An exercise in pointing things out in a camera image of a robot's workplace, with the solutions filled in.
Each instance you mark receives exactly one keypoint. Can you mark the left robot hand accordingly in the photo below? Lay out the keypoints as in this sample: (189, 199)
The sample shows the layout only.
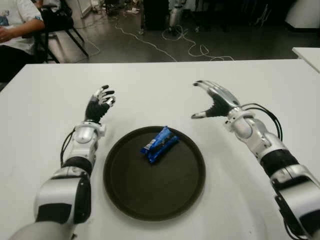
(96, 110)

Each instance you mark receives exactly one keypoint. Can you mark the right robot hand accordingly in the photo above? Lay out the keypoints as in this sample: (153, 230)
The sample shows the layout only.
(223, 100)

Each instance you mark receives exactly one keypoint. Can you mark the blue Oreo cookie pack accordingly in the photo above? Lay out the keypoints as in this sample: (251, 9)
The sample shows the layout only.
(160, 145)

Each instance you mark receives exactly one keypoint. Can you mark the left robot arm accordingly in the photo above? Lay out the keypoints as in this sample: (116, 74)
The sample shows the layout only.
(57, 192)

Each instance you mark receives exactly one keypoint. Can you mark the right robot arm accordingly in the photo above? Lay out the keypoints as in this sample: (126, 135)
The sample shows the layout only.
(295, 180)

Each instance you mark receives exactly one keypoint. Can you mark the white neighbouring table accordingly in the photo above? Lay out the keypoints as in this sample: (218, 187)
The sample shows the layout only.
(310, 56)

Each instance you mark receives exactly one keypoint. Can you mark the silver background robot leg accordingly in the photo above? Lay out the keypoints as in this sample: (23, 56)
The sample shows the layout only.
(175, 15)

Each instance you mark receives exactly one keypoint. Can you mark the black chair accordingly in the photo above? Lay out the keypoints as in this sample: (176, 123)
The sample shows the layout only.
(57, 20)

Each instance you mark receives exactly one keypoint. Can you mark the round dark brown tray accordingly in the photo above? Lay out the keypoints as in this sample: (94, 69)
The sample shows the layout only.
(155, 190)

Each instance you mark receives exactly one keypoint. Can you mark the white board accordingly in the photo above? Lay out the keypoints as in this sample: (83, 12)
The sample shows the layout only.
(80, 7)

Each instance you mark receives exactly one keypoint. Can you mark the black cabinet on casters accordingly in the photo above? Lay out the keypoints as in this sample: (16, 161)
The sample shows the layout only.
(155, 15)

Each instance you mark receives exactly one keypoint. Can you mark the seated person in white shirt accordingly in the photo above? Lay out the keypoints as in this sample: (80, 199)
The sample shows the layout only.
(15, 20)

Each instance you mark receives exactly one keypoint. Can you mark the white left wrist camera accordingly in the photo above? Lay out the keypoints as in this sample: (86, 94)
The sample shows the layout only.
(102, 130)

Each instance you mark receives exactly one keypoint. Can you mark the grey metal folding frame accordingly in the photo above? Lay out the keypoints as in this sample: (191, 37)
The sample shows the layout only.
(263, 18)

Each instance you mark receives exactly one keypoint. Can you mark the white wall panel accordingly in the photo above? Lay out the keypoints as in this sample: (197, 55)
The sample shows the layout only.
(305, 12)

